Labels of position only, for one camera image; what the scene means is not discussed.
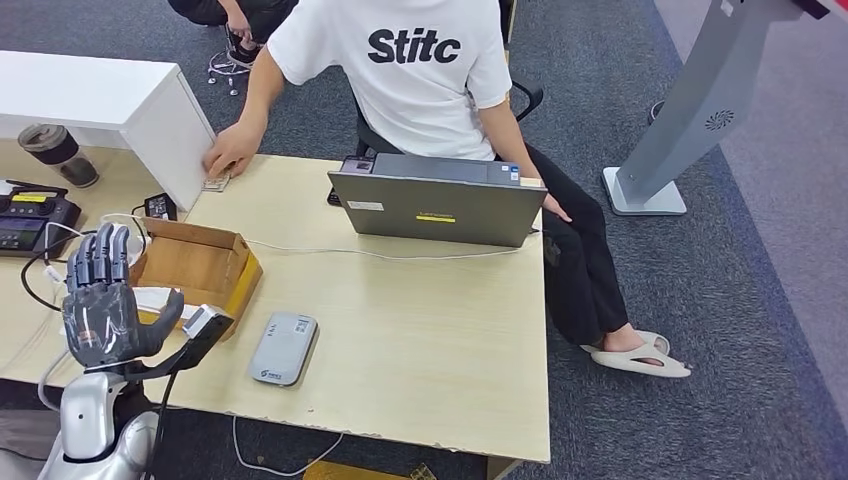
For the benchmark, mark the person's right hand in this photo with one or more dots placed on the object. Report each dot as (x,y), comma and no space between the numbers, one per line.
(232,149)

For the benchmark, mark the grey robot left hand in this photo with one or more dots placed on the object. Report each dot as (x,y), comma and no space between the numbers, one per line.
(102,318)

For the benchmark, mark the person's left hand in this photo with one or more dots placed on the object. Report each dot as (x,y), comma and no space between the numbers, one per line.
(555,208)

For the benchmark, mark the person's right forearm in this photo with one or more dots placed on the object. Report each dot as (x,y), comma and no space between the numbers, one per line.
(255,99)

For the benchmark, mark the person's left forearm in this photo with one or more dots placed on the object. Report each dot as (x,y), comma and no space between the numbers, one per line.
(513,152)

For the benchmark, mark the person in dark clothes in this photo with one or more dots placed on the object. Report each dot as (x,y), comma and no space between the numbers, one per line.
(265,20)

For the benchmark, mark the seated person in white shirt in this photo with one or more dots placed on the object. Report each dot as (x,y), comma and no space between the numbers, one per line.
(411,99)

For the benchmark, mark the white power strip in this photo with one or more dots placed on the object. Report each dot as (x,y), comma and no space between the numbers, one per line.
(136,248)

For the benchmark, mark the chrome chair base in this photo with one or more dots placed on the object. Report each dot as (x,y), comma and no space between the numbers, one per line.
(228,66)

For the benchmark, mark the black power adapter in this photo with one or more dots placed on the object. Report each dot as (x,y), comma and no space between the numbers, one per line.
(159,206)

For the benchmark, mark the brown cardboard box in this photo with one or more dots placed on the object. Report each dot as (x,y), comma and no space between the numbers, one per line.
(199,265)

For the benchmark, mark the grey laptop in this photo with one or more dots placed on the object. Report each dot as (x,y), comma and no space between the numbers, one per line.
(437,212)

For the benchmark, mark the black handheld terminal device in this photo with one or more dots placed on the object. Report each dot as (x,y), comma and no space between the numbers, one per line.
(33,218)

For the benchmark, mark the white cabinet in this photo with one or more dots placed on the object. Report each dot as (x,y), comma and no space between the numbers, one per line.
(99,93)

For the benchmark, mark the pale slipper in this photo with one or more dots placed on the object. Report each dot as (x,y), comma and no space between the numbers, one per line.
(656,339)
(636,368)

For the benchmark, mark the glass tumbler with dark lid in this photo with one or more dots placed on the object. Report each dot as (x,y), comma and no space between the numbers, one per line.
(56,152)

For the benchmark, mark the grey kiosk stand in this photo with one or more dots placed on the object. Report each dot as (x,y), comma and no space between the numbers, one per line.
(696,99)

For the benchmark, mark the dark wooden furniture piece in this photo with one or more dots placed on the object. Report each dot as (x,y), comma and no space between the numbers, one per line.
(509,20)

